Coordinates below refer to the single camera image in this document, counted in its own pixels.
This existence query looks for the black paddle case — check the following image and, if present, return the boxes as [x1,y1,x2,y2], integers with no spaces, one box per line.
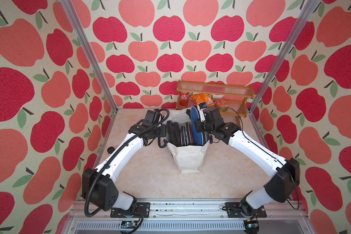
[166,121,184,147]

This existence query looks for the aluminium frame post left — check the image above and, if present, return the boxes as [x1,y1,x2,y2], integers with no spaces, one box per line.
[60,0,118,115]

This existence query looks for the wooden two-tier shelf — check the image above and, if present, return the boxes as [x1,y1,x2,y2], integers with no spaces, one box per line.
[177,80,255,118]

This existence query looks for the small black round object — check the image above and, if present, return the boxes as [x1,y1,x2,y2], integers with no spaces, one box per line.
[107,146,115,155]

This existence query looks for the red cola can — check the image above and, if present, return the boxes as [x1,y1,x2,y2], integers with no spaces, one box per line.
[179,91,189,106]

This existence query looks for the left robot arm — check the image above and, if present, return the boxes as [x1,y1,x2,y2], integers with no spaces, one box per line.
[82,124,166,217]

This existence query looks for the maroon paddle case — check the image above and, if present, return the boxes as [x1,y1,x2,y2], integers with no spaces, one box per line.
[184,122,194,146]

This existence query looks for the orange snack bag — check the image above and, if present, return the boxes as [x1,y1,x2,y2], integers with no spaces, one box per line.
[191,93,214,107]

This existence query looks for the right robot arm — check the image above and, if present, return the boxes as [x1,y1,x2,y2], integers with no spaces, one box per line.
[190,105,300,218]

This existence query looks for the round red tin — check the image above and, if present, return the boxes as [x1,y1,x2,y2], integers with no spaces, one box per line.
[214,98,230,112]

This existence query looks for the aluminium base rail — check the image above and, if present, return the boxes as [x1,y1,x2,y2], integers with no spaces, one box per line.
[58,199,315,234]

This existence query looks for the blue paddle case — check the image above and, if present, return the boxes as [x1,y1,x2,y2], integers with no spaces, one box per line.
[190,106,209,146]

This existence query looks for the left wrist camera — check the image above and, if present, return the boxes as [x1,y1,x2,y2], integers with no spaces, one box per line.
[142,110,162,127]

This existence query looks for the aluminium frame post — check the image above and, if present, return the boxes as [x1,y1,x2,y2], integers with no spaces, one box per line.
[60,0,118,115]
[248,0,321,117]

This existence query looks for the white canvas tote bag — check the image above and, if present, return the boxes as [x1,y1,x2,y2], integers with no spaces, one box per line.
[161,108,210,175]

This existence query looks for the aluminium frame post right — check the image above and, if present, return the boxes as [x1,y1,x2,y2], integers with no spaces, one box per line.
[248,0,321,117]

